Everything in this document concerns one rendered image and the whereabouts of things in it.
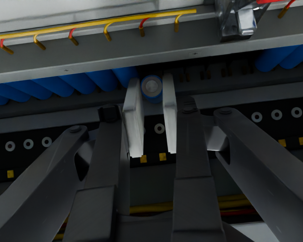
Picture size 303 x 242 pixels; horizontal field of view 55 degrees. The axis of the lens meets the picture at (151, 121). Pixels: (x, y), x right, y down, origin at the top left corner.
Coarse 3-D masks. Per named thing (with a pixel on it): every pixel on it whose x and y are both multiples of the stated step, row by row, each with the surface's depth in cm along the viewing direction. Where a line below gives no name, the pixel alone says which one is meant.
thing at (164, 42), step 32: (32, 32) 16; (128, 32) 18; (160, 32) 18; (192, 32) 18; (256, 32) 17; (288, 32) 17; (0, 64) 18; (32, 64) 18; (64, 64) 18; (96, 64) 18; (128, 64) 19
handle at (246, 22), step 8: (240, 0) 13; (248, 0) 12; (256, 0) 10; (264, 0) 10; (272, 0) 10; (280, 0) 10; (240, 8) 13; (248, 8) 13; (240, 16) 14; (248, 16) 14; (240, 24) 14; (248, 24) 14; (240, 32) 14
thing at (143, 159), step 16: (208, 112) 31; (288, 112) 30; (48, 128) 32; (64, 128) 32; (96, 128) 32; (272, 128) 30; (288, 128) 30; (0, 144) 32; (16, 144) 32; (144, 144) 31; (160, 144) 31; (288, 144) 30; (0, 160) 32; (16, 160) 32; (32, 160) 32; (144, 160) 30; (160, 160) 30; (0, 176) 31; (16, 176) 31
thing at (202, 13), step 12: (288, 0) 17; (300, 0) 17; (156, 12) 17; (204, 12) 17; (60, 24) 18; (120, 24) 17; (132, 24) 17; (144, 24) 17; (156, 24) 18; (24, 36) 18; (48, 36) 18; (60, 36) 18
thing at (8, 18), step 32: (0, 0) 14; (32, 0) 15; (64, 0) 15; (96, 0) 15; (128, 0) 16; (160, 0) 16; (192, 0) 17; (0, 32) 18; (192, 96) 31; (224, 96) 30; (256, 96) 30; (288, 96) 30; (0, 128) 32; (32, 128) 31
